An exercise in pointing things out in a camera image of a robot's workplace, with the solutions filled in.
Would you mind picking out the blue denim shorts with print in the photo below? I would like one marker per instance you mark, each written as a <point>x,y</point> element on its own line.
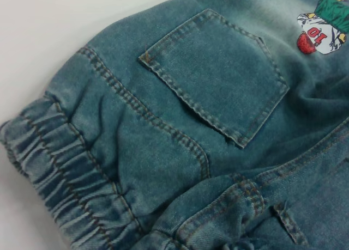
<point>191,103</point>

